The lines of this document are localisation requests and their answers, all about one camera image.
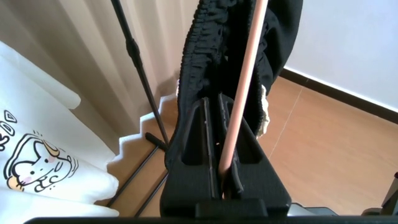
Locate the black clothes rack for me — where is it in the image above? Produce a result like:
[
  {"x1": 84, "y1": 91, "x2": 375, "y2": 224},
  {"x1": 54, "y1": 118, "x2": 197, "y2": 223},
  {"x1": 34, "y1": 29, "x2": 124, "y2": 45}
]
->
[{"x1": 105, "y1": 0, "x2": 171, "y2": 218}]

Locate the pink clothes hanger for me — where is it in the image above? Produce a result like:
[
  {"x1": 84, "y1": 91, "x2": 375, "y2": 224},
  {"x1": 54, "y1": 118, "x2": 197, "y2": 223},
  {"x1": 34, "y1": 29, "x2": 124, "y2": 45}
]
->
[{"x1": 218, "y1": 0, "x2": 269, "y2": 177}]

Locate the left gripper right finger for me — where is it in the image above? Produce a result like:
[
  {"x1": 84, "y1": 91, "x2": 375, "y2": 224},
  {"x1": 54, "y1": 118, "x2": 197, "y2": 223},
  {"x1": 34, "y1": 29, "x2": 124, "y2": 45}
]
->
[{"x1": 217, "y1": 93, "x2": 292, "y2": 218}]

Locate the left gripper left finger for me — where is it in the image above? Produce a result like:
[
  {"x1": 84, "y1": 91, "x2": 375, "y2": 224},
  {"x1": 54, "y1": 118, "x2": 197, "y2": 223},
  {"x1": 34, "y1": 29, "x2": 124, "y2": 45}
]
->
[{"x1": 160, "y1": 96, "x2": 216, "y2": 218}]

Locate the white garment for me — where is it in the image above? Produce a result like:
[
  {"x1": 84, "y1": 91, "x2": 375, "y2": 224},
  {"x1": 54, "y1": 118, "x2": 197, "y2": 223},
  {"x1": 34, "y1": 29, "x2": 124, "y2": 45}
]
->
[{"x1": 0, "y1": 40, "x2": 120, "y2": 218}]

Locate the black garment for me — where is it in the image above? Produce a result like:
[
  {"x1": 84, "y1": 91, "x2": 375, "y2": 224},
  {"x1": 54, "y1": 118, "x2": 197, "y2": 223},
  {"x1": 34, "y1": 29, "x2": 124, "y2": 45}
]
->
[{"x1": 164, "y1": 0, "x2": 304, "y2": 170}]

